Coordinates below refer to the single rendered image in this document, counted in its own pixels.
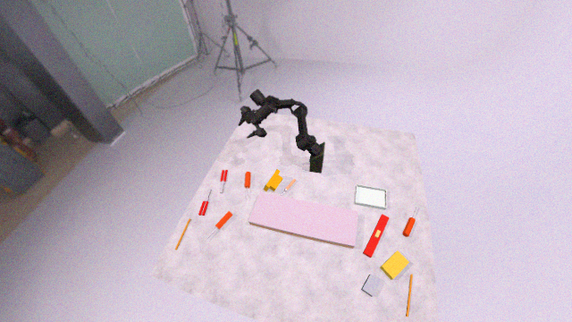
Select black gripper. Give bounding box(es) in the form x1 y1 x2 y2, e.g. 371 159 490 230
238 106 267 139

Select pale pink panel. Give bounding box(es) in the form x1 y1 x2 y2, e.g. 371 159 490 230
248 191 358 249

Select white shallow tray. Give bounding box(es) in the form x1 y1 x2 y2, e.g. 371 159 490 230
355 184 387 210

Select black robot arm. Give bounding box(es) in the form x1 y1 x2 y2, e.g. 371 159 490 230
242 89 323 157

